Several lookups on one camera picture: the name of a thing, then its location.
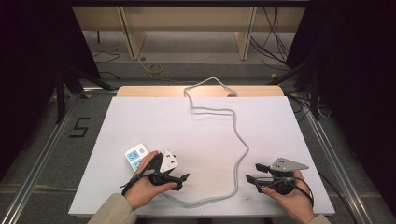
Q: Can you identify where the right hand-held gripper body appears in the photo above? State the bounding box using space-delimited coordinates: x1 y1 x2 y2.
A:
268 157 310 196

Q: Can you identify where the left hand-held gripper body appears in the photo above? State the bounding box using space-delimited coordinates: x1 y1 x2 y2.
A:
143 148 183 187

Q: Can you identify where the white power strip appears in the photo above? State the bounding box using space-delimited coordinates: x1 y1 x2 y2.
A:
124 143 150 172

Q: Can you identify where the person's right hand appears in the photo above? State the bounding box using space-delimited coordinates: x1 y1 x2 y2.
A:
261 170 316 224

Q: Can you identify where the person's left hand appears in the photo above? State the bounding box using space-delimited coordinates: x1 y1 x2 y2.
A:
122 150 178 211

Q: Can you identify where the white table mat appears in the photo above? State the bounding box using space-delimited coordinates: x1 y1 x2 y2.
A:
68 95 336 217

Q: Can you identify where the black metal stand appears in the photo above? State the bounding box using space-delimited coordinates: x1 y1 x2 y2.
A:
268 57 322 121
54 60 114 125

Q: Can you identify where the yellow tape roll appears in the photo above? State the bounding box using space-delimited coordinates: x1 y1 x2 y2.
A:
147 63 163 76

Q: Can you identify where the wooden bench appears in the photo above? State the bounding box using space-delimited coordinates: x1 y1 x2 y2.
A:
72 6 306 62

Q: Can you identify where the grey power strip cable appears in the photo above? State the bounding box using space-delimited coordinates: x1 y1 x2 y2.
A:
160 77 250 209

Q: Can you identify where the black gripper strap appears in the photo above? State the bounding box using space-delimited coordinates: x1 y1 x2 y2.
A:
264 176 315 209
120 161 157 197

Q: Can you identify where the aluminium rail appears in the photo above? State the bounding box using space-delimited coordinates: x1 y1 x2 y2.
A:
0 88 118 224
290 92 375 224

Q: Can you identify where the bundle of black cables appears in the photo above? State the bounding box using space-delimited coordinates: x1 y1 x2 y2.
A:
249 7 291 64

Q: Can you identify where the thin black floor cable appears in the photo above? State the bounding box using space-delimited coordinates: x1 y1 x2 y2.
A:
92 50 122 80

